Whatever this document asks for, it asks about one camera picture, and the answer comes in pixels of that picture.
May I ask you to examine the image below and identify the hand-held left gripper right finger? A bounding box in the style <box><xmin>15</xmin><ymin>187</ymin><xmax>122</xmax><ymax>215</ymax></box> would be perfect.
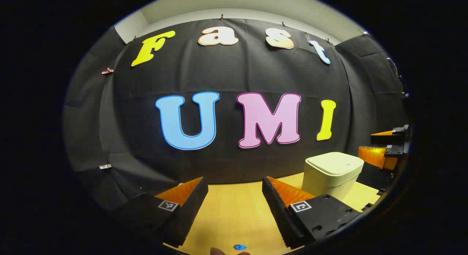
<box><xmin>262</xmin><ymin>176</ymin><xmax>362</xmax><ymax>249</ymax></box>

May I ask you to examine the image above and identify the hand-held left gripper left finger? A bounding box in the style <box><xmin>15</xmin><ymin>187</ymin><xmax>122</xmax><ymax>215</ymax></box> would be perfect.
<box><xmin>121</xmin><ymin>176</ymin><xmax>209</xmax><ymax>248</ymax></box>

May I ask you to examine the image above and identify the pale green garbage bin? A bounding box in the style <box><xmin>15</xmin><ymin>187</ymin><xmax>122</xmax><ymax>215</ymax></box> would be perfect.
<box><xmin>301</xmin><ymin>152</ymin><xmax>365</xmax><ymax>201</ymax></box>

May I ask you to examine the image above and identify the wooden desktop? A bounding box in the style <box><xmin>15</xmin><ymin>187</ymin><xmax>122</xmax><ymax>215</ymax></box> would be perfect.
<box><xmin>163</xmin><ymin>172</ymin><xmax>382</xmax><ymax>255</ymax></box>

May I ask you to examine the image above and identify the black backdrop cloth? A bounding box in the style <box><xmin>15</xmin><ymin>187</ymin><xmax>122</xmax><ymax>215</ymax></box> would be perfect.
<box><xmin>63</xmin><ymin>18</ymin><xmax>412</xmax><ymax>212</ymax></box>

